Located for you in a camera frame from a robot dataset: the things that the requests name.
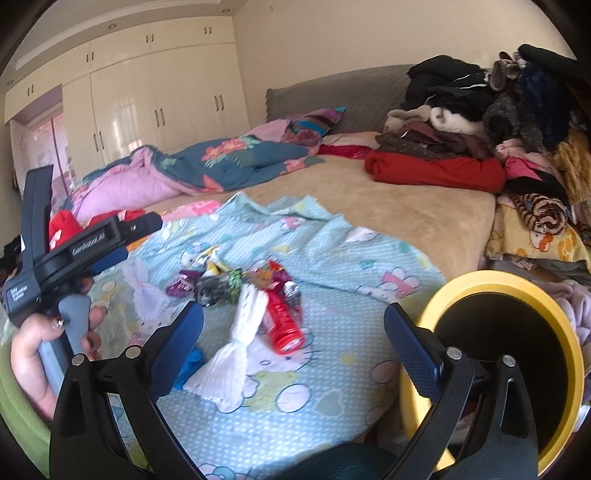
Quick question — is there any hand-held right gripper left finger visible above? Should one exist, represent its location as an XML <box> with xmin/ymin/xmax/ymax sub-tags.
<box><xmin>49</xmin><ymin>300</ymin><xmax>206</xmax><ymax>480</ymax></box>

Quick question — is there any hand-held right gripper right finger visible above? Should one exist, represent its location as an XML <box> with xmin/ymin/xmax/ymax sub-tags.
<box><xmin>383</xmin><ymin>302</ymin><xmax>541</xmax><ymax>480</ymax></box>

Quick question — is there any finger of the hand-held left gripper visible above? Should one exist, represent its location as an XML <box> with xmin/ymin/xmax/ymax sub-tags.
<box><xmin>85</xmin><ymin>247</ymin><xmax>129</xmax><ymax>278</ymax></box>
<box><xmin>117</xmin><ymin>213</ymin><xmax>164</xmax><ymax>245</ymax></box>

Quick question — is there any small white tissue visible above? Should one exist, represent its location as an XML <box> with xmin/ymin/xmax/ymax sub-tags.
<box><xmin>124</xmin><ymin>256</ymin><xmax>160</xmax><ymax>324</ymax></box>

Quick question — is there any large white tissue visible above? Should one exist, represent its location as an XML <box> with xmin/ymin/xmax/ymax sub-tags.
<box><xmin>184</xmin><ymin>281</ymin><xmax>271</xmax><ymax>411</ymax></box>

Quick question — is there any purple foil candy wrapper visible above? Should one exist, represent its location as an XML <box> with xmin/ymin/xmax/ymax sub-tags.
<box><xmin>166</xmin><ymin>270</ymin><xmax>200</xmax><ymax>298</ymax></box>

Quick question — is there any dark foil snack wrapper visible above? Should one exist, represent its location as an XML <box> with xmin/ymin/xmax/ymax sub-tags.
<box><xmin>194</xmin><ymin>270</ymin><xmax>244</xmax><ymax>306</ymax></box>

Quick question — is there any yellow white snack wrapper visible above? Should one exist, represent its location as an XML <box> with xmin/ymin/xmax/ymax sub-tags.
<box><xmin>191</xmin><ymin>246</ymin><xmax>228</xmax><ymax>278</ymax></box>

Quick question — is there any red plastic bottle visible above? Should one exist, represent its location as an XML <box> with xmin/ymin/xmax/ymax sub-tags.
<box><xmin>259</xmin><ymin>260</ymin><xmax>306</xmax><ymax>356</ymax></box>

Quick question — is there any orange candy wrapper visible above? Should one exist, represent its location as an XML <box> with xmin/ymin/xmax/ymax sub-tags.
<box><xmin>249</xmin><ymin>264</ymin><xmax>278</xmax><ymax>287</ymax></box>

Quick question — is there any yellow round bin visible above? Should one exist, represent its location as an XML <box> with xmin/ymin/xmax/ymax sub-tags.
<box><xmin>399</xmin><ymin>270</ymin><xmax>585</xmax><ymax>480</ymax></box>

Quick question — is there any person's left forearm green sleeve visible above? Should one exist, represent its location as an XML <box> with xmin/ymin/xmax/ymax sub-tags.
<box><xmin>0</xmin><ymin>344</ymin><xmax>51</xmax><ymax>468</ymax></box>

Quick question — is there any person's left hand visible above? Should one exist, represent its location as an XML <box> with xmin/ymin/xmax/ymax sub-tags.
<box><xmin>11</xmin><ymin>307</ymin><xmax>108</xmax><ymax>422</ymax></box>

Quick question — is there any small blue plastic piece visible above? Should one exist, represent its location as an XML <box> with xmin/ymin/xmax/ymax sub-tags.
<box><xmin>174</xmin><ymin>346</ymin><xmax>204</xmax><ymax>392</ymax></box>

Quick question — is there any red garment with white print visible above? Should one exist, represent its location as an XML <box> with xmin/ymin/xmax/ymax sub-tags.
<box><xmin>48</xmin><ymin>209</ymin><xmax>148</xmax><ymax>252</ymax></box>

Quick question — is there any pink cartoon bed sheet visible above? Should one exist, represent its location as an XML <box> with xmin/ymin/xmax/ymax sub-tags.
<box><xmin>117</xmin><ymin>198</ymin><xmax>222</xmax><ymax>222</ymax></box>

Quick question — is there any light blue cartoon blanket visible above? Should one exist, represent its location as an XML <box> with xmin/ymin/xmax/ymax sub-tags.
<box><xmin>92</xmin><ymin>191</ymin><xmax>446</xmax><ymax>480</ymax></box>

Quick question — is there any blue pink floral quilt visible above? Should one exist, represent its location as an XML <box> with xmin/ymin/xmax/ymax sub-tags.
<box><xmin>69</xmin><ymin>134</ymin><xmax>326</xmax><ymax>222</ymax></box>

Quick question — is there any pink cartoon door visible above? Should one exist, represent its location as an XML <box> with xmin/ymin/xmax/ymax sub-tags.
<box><xmin>9</xmin><ymin>108</ymin><xmax>70</xmax><ymax>199</ymax></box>

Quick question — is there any cream glossy wardrobe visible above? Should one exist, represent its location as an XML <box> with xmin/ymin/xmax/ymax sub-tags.
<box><xmin>4</xmin><ymin>18</ymin><xmax>252</xmax><ymax>158</ymax></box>

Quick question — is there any beige bed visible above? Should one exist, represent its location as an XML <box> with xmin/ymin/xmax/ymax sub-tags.
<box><xmin>152</xmin><ymin>131</ymin><xmax>497</xmax><ymax>287</ymax></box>

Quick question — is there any lavender fleece blanket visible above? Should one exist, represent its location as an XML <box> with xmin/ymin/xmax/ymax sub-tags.
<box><xmin>551</xmin><ymin>277</ymin><xmax>591</xmax><ymax>344</ymax></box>

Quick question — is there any yellow cartoon blanket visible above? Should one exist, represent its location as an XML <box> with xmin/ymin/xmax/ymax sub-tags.
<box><xmin>484</xmin><ymin>191</ymin><xmax>591</xmax><ymax>278</ymax></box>

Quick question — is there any folded red cloth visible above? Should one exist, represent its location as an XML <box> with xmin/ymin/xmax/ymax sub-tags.
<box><xmin>365</xmin><ymin>150</ymin><xmax>507</xmax><ymax>195</ymax></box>

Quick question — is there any tiger striped blanket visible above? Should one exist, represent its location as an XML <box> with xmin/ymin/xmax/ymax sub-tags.
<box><xmin>510</xmin><ymin>191</ymin><xmax>573</xmax><ymax>236</ymax></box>

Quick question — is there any striped colourful pillow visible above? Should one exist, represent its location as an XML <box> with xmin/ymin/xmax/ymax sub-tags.
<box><xmin>252</xmin><ymin>107</ymin><xmax>348</xmax><ymax>145</ymax></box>

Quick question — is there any red lace cloth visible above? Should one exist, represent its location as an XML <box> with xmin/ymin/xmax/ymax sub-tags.
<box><xmin>318</xmin><ymin>144</ymin><xmax>377</xmax><ymax>161</ymax></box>

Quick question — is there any grey padded headboard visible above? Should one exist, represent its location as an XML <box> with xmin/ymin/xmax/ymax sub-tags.
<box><xmin>265</xmin><ymin>64</ymin><xmax>416</xmax><ymax>134</ymax></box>

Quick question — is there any pile of dark clothes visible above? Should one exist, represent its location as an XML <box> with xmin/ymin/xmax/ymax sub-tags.
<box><xmin>376</xmin><ymin>44</ymin><xmax>591</xmax><ymax>195</ymax></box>

